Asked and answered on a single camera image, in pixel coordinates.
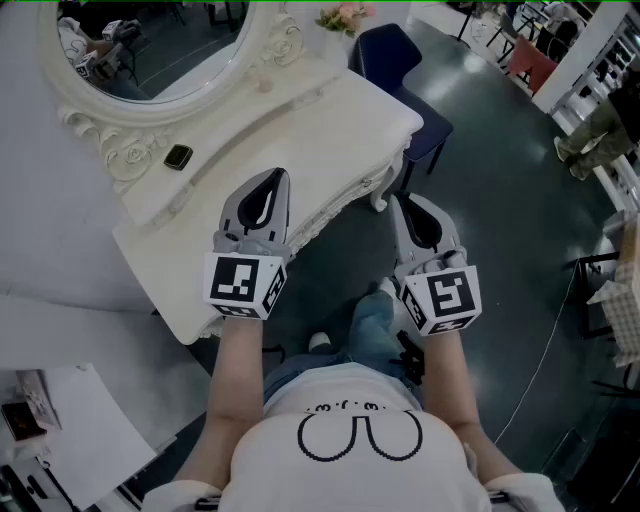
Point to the person's white shoe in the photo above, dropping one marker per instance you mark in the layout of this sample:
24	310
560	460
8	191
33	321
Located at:
320	341
388	287

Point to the pink flower bouquet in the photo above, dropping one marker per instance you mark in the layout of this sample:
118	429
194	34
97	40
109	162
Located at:
345	15

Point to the person's blue jeans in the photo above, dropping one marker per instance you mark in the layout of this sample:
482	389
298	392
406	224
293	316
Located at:
372	330

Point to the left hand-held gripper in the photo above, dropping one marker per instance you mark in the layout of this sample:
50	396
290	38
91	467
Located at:
235	285

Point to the white ornate dressing table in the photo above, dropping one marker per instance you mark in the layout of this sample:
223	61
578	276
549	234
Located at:
300	150

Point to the dark blue chair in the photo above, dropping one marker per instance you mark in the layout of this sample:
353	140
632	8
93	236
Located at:
395	60

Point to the grey picture frame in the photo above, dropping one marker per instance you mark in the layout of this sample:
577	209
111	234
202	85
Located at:
40	395

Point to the black metal frame stand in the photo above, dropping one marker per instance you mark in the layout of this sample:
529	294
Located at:
590	290

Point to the dark brown box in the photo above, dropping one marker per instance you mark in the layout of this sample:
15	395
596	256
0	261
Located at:
21	421

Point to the white paper sheet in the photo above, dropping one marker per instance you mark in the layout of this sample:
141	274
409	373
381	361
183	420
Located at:
95	440

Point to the small black box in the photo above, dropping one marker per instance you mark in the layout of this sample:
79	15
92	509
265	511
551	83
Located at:
178	157

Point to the person's left forearm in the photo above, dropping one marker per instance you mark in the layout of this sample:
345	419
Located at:
237	370

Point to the person's right forearm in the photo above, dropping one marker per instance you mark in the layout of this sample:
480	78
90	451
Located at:
450	380

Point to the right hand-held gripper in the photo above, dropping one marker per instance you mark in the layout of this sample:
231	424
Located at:
450	300

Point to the orange chair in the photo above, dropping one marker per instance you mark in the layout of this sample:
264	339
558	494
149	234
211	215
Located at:
532	62

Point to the checkered cloth table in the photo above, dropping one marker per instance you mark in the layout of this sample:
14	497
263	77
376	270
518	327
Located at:
622	300

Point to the person's white printed shirt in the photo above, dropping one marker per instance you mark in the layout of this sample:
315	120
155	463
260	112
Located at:
350	475

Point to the black belt device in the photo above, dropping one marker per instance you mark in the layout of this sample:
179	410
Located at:
413	360

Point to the oval mirror white carved frame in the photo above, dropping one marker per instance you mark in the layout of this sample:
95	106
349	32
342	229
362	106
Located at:
150	107

